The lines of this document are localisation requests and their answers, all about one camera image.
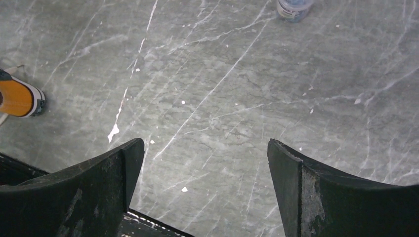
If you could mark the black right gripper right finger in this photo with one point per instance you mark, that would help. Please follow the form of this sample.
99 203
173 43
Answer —
317 200

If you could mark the small clear plastic jar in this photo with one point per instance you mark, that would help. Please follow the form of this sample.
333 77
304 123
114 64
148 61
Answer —
293 10

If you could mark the orange canvas sneaker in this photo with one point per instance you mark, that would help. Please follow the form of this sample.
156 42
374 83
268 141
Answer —
18 98

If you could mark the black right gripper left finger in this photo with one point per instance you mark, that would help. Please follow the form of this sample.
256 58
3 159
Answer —
87 199

